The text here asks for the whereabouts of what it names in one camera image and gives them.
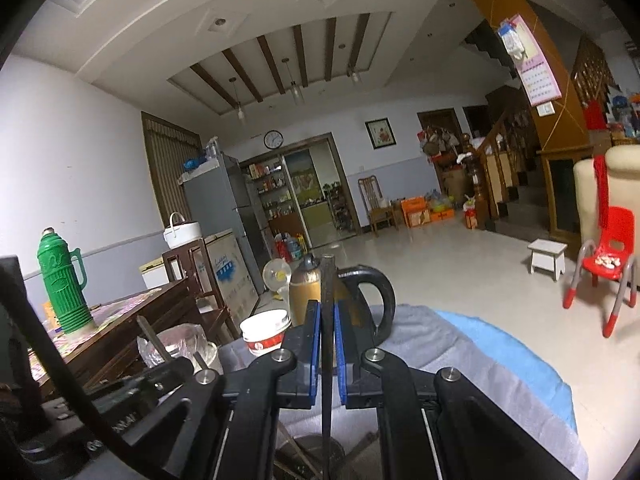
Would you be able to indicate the wooden pillar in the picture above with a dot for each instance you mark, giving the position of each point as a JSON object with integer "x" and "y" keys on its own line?
{"x": 565, "y": 125}

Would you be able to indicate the glass pendant lamp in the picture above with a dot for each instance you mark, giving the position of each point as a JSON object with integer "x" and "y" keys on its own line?
{"x": 296, "y": 91}
{"x": 241, "y": 110}
{"x": 354, "y": 75}

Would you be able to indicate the small white stool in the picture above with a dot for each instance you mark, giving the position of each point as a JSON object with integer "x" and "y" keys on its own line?
{"x": 547, "y": 249}

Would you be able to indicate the round wall clock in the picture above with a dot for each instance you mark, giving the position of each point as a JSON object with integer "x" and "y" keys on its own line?
{"x": 273, "y": 139}

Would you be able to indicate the wooden display shelf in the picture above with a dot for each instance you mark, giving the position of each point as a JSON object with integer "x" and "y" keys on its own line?
{"x": 270, "y": 195}

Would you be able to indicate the checkered table cover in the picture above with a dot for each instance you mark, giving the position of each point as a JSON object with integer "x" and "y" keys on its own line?
{"x": 115, "y": 307}

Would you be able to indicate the wooden chair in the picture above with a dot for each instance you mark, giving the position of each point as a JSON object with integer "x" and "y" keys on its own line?
{"x": 372, "y": 195}

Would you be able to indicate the grey metal chopstick holder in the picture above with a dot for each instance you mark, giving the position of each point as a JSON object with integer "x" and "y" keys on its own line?
{"x": 307, "y": 462}

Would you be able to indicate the grey tablecloth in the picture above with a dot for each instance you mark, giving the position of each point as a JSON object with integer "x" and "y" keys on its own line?
{"x": 450, "y": 350}

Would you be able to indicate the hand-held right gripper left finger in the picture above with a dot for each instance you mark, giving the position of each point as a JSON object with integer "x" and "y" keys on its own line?
{"x": 314, "y": 355}

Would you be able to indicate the wooden stair railing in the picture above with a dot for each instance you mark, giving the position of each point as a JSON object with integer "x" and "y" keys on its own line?
{"x": 500, "y": 170}

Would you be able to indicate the thin dark metal rod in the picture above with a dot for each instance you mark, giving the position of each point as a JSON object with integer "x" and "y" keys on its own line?
{"x": 327, "y": 310}

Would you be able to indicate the small white fan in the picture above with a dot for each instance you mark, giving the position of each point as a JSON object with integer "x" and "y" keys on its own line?
{"x": 276, "y": 277}

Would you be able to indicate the grey refrigerator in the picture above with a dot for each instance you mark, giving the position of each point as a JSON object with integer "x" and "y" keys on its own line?
{"x": 220, "y": 200}

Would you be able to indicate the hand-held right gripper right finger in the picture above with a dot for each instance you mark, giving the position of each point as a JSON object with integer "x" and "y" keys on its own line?
{"x": 342, "y": 355}

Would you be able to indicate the dark wooden stand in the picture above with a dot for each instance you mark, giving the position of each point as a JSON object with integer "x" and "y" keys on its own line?
{"x": 170, "y": 270}

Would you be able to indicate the brown door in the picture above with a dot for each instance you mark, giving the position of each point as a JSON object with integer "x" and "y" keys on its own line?
{"x": 170, "y": 170}

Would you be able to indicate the white chest freezer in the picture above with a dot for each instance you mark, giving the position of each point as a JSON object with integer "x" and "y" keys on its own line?
{"x": 230, "y": 265}

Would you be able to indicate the dark wooden chopstick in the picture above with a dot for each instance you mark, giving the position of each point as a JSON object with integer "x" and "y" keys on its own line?
{"x": 150, "y": 340}

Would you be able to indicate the clear plastic bag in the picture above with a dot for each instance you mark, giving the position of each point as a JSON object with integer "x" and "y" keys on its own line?
{"x": 175, "y": 340}

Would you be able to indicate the framed wall picture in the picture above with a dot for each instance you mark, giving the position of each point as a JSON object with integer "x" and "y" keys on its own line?
{"x": 380, "y": 133}

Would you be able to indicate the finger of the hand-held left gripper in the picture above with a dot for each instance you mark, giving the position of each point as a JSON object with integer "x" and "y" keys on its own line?
{"x": 150, "y": 385}

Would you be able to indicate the blue tablecloth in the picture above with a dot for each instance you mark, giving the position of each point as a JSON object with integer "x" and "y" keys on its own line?
{"x": 525, "y": 370}

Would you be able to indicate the small orange-topped box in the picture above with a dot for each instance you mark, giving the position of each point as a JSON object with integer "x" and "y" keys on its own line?
{"x": 48, "y": 315}

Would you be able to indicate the gold electric kettle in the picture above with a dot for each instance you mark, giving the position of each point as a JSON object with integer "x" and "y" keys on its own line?
{"x": 305, "y": 295}

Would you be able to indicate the pink wall calendar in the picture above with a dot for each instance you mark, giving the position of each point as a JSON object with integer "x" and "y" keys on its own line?
{"x": 537, "y": 75}

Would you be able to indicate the cream box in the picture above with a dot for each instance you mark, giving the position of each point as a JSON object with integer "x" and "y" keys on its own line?
{"x": 152, "y": 274}

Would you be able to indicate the green thermos jug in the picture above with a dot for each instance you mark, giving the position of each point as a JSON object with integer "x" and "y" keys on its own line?
{"x": 62, "y": 285}

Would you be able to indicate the orange cardboard box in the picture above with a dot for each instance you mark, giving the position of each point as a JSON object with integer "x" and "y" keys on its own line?
{"x": 417, "y": 210}

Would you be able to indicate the red child chair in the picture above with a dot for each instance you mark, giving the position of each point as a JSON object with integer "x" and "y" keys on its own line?
{"x": 617, "y": 225}

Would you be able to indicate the red tassel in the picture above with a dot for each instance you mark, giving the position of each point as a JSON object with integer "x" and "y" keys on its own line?
{"x": 601, "y": 195}

